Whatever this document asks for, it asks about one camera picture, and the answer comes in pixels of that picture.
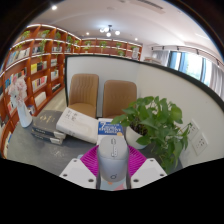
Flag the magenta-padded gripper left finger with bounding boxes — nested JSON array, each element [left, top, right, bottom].
[[59, 143, 101, 189]]

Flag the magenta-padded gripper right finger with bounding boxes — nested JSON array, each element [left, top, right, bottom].
[[127, 144, 169, 189]]

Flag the light grey computer mouse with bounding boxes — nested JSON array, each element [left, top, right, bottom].
[[96, 135, 130, 184]]

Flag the thick white book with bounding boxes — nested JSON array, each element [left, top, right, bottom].
[[55, 106, 100, 145]]

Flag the thick dark hardcover book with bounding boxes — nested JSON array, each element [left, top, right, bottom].
[[31, 109, 67, 140], [30, 129, 64, 146]]

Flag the green plant in white pot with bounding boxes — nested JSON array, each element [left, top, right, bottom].
[[111, 95, 194, 174]]

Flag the blue-covered white book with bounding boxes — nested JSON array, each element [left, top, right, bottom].
[[95, 117, 126, 148]]

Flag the white vase with pink flowers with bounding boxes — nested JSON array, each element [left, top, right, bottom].
[[7, 76, 33, 129]]

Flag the tan upholstered chair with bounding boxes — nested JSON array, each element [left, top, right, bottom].
[[102, 79, 138, 120], [68, 73, 100, 119]]

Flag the white partition with black edge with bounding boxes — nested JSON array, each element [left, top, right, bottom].
[[64, 54, 224, 168]]

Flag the orange wooden bookshelf unit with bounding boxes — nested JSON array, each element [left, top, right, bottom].
[[0, 23, 144, 159]]

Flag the window with curtains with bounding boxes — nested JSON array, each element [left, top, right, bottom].
[[151, 44, 224, 101]]

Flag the ceiling lights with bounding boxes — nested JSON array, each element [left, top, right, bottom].
[[49, 3, 122, 38]]

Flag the white wall socket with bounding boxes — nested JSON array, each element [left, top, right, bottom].
[[188, 119, 201, 141], [193, 132, 210, 156]]

